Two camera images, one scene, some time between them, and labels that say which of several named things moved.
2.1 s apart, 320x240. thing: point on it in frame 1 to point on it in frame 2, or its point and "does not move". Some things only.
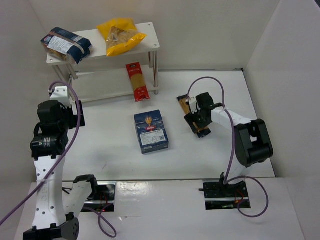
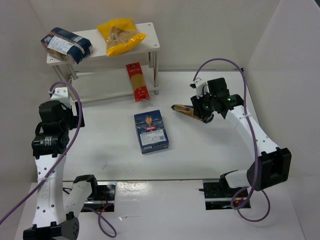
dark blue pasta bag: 66,45 does not move
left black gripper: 76,117 does not move
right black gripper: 194,120 to 196,110
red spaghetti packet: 135,73 does not move
